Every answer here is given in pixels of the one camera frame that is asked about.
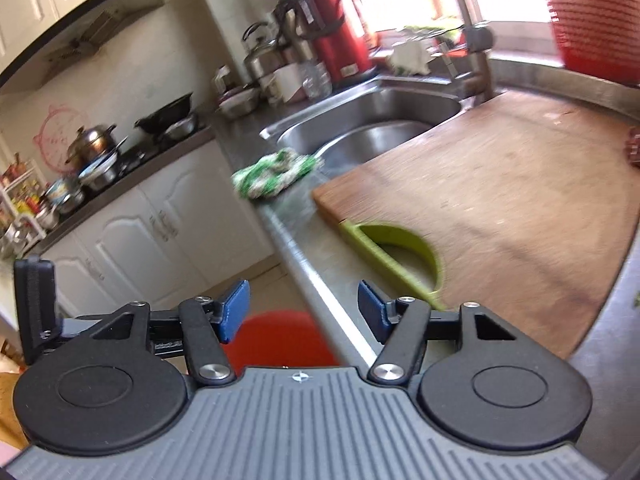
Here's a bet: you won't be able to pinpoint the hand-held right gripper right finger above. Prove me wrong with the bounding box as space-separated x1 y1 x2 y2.
357 280 518 387

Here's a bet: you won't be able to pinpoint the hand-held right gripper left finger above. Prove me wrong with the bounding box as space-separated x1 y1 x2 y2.
92 280 251 386

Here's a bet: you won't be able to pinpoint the red mesh basket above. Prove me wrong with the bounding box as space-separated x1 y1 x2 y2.
544 0 640 86

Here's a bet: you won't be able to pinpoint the red plastic stool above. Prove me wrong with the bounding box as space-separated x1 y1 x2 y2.
229 310 342 370

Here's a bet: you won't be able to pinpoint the spice rack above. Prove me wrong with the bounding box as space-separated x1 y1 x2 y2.
0 154 48 258

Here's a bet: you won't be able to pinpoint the blue patterned pot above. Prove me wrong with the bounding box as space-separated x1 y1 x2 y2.
46 176 87 215

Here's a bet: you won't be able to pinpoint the white lower cabinets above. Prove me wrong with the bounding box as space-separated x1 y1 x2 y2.
37 139 281 317

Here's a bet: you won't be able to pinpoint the white cabinets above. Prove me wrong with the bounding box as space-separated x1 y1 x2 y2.
0 0 153 58
37 139 281 317

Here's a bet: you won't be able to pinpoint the green white cloth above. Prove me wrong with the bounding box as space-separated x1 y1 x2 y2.
231 149 324 202

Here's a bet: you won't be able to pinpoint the steel basin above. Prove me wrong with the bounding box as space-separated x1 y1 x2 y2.
77 152 122 192

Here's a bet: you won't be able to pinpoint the steel pot with lid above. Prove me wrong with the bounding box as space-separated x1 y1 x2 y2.
65 124 119 171

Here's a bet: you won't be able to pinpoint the wooden cutting board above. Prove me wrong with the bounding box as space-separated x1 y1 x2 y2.
312 91 640 360

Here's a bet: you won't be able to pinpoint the steel bowl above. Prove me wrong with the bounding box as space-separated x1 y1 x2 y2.
164 114 199 142
216 86 262 121

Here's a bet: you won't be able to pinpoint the steel sink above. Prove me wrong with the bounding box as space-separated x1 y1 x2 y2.
260 77 463 168

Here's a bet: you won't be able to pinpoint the black wok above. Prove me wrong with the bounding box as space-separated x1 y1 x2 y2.
134 91 196 136

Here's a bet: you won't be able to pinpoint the white mug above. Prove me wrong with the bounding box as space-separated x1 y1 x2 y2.
272 64 307 105

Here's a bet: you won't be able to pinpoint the clear glass jar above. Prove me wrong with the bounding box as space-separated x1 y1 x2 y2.
300 60 334 100

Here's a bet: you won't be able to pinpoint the steel kettle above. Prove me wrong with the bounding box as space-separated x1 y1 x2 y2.
242 22 287 80

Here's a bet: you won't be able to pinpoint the steel sink rack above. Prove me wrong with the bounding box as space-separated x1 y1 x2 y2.
387 21 468 77

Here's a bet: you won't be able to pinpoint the red thermos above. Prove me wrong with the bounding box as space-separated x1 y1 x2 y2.
302 0 373 88

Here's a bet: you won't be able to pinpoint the steel faucet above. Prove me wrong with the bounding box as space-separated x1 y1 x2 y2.
440 22 496 108

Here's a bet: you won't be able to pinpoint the range hood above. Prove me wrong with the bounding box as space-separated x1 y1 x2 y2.
0 0 161 93

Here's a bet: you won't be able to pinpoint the white upper cabinets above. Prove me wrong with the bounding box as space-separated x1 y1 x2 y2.
0 0 153 58

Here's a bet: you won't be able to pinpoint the pink cat wall sticker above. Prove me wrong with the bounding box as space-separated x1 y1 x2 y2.
31 104 85 167

